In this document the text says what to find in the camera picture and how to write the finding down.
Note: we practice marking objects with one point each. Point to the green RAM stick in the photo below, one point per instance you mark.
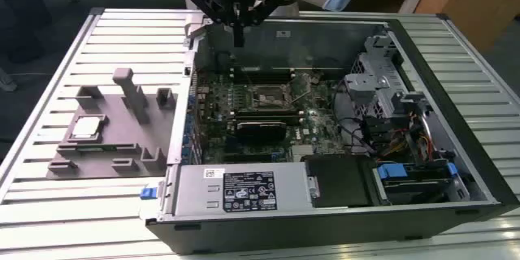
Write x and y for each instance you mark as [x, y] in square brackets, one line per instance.
[97, 149]

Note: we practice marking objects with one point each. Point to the black office chair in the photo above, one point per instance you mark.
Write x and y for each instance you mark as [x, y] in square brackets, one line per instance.
[24, 19]

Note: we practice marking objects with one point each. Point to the metal locking lever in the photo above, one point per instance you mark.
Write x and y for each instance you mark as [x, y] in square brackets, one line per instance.
[250, 78]
[300, 96]

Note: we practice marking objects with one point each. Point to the small silver heatsink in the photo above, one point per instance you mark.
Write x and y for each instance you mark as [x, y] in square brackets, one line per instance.
[302, 150]

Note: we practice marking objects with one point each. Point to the black disk bay cover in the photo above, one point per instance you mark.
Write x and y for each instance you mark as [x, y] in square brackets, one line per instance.
[338, 181]

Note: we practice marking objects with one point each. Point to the green motherboard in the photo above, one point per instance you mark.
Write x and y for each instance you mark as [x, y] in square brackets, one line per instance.
[320, 126]

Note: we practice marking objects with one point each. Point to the silver power supply unit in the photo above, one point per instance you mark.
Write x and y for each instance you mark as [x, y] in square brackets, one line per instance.
[194, 193]

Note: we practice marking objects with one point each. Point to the hard disk in blue carrier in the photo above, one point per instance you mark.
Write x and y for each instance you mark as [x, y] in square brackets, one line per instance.
[392, 171]

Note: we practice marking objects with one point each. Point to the black RAM slot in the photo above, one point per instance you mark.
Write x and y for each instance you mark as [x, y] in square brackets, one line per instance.
[264, 72]
[264, 78]
[264, 113]
[264, 120]

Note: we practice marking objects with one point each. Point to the grey parts rack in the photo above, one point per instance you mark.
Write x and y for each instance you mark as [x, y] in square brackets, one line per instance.
[117, 138]

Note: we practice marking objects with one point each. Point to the black PC case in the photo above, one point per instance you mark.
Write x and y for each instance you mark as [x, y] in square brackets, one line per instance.
[324, 235]

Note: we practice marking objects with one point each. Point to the blue case latch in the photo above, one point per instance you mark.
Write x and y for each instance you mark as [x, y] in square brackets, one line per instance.
[146, 193]

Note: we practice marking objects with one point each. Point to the CPU socket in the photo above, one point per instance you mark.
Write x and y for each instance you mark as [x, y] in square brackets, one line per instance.
[272, 107]

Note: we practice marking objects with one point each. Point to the metal drive cage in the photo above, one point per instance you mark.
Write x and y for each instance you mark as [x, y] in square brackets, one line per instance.
[365, 86]

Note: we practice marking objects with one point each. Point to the silver CPU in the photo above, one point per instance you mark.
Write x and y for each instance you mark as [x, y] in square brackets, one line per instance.
[86, 127]

